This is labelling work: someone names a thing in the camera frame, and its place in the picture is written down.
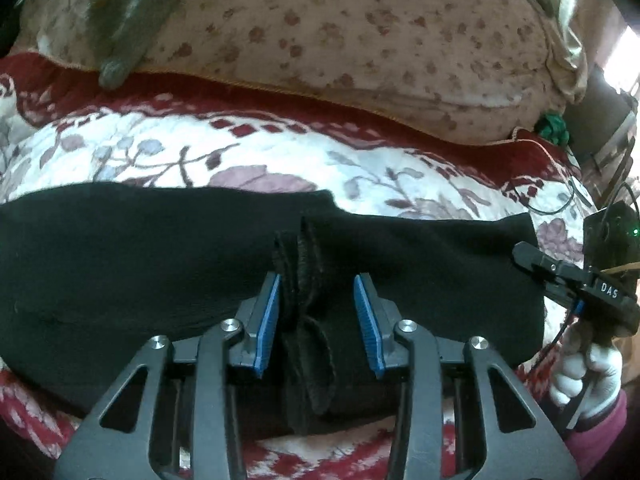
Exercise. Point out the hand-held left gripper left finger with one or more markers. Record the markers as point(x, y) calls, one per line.
point(267, 325)

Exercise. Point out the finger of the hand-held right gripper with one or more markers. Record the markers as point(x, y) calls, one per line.
point(545, 262)
point(570, 297)

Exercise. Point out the person's right hand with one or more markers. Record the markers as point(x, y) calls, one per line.
point(600, 367)

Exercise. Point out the dark furniture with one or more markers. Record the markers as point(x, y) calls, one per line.
point(600, 125)

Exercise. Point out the grey towel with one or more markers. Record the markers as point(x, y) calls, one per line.
point(130, 25)

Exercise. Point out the person's right forearm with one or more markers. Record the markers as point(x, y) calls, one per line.
point(600, 435)

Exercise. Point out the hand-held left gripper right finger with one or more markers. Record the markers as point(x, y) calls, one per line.
point(367, 330)

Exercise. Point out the cream cloth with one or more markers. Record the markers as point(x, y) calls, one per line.
point(565, 35)

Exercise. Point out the green cloth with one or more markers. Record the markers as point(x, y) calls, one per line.
point(552, 127)

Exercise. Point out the beige floral pillow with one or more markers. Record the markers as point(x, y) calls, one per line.
point(350, 35)

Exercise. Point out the white and red fleece blanket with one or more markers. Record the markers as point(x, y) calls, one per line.
point(250, 140)

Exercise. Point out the black pants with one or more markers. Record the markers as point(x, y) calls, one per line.
point(125, 260)

